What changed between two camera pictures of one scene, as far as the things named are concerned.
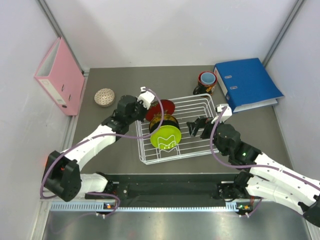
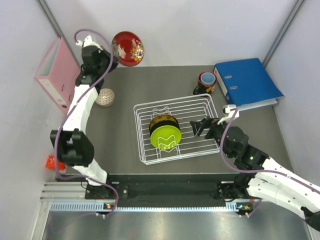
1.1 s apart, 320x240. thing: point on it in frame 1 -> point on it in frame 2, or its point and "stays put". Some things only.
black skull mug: (203, 88) stays put
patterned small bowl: (104, 97) stays put
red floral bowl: (154, 108) -> (128, 47)
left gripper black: (144, 108) -> (114, 64)
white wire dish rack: (186, 109) stays put
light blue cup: (208, 78) stays put
